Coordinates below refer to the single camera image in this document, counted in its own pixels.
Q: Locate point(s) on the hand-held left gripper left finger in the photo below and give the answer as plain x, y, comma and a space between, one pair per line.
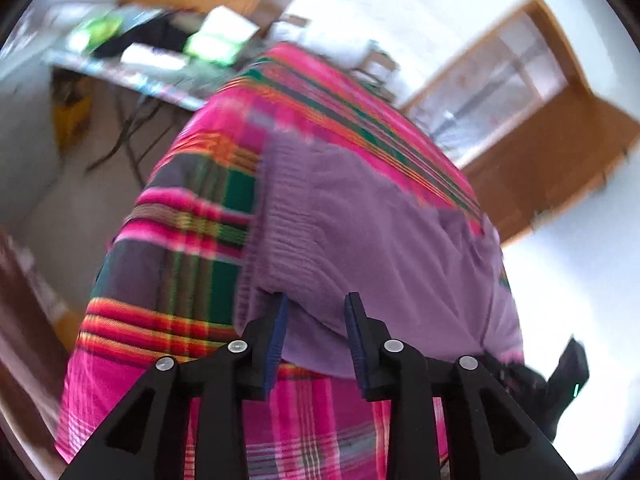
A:
277, 340

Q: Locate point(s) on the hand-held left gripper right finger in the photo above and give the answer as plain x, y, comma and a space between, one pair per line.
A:
356, 345

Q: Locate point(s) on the purple knit sweater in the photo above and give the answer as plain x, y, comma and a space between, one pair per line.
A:
375, 240

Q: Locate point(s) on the pink plaid blanket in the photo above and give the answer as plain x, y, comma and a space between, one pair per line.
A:
200, 210

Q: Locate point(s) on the wooden door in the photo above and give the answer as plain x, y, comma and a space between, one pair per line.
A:
560, 170

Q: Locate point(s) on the open cardboard box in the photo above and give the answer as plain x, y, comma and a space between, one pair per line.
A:
377, 67

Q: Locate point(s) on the folding table with patterned cover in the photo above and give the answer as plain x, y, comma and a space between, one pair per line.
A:
150, 85

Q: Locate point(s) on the green and white packet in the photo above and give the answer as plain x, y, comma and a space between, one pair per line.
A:
212, 50

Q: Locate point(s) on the white flat packet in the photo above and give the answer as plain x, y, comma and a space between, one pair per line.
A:
155, 57

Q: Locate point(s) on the white box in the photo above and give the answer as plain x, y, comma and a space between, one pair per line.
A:
227, 22

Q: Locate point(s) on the black cloth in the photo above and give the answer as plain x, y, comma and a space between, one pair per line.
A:
145, 35

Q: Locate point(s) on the wooden door frame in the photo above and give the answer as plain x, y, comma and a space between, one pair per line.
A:
550, 25

